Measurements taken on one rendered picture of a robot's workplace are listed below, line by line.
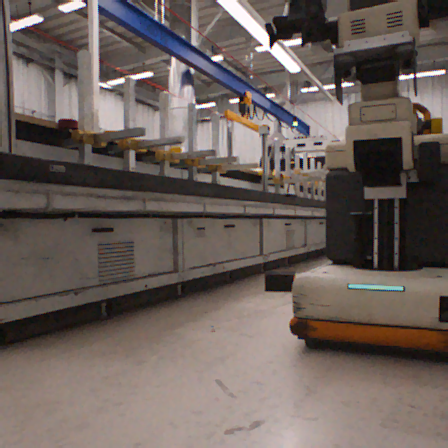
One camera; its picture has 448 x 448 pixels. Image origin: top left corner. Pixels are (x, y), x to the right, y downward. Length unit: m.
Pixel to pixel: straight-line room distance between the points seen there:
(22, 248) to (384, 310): 1.40
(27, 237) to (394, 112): 1.48
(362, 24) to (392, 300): 0.96
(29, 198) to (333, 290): 1.10
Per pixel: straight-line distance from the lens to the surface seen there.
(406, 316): 1.35
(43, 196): 1.56
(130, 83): 1.93
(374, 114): 1.45
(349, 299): 1.37
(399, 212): 1.61
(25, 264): 1.79
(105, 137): 1.66
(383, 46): 1.40
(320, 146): 6.52
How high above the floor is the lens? 0.47
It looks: 3 degrees down
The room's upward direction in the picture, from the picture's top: 1 degrees counter-clockwise
